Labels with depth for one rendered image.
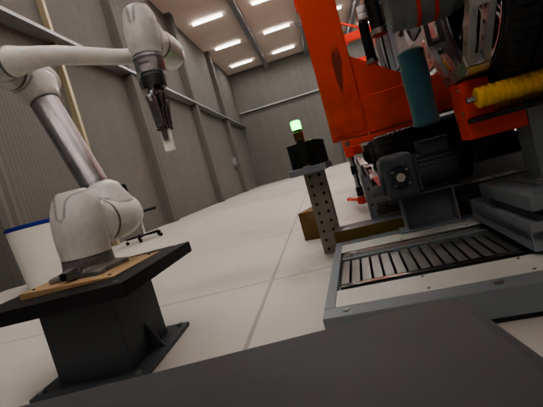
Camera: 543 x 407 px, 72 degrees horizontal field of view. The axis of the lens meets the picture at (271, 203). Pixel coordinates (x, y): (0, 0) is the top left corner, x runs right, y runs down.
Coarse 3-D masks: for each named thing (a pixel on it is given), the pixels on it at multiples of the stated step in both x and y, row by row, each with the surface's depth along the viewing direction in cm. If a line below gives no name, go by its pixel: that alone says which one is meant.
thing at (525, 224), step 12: (480, 204) 130; (492, 204) 133; (504, 204) 122; (480, 216) 133; (492, 216) 120; (504, 216) 109; (516, 216) 110; (528, 216) 106; (540, 216) 99; (492, 228) 123; (504, 228) 112; (516, 228) 102; (528, 228) 95; (540, 228) 93; (516, 240) 105; (528, 240) 96; (540, 240) 94
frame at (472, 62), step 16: (464, 0) 92; (480, 0) 89; (496, 0) 89; (464, 16) 95; (464, 32) 98; (480, 32) 99; (432, 48) 135; (448, 48) 132; (464, 48) 101; (480, 48) 101; (448, 64) 132; (464, 64) 103; (480, 64) 102; (448, 80) 122
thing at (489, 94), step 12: (528, 72) 100; (540, 72) 98; (492, 84) 101; (504, 84) 100; (516, 84) 99; (528, 84) 98; (540, 84) 98; (480, 96) 101; (492, 96) 101; (504, 96) 101; (516, 96) 102
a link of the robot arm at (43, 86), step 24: (48, 72) 140; (24, 96) 134; (48, 96) 137; (48, 120) 135; (72, 120) 141; (72, 144) 136; (72, 168) 136; (96, 168) 138; (96, 192) 133; (120, 192) 138; (120, 216) 131
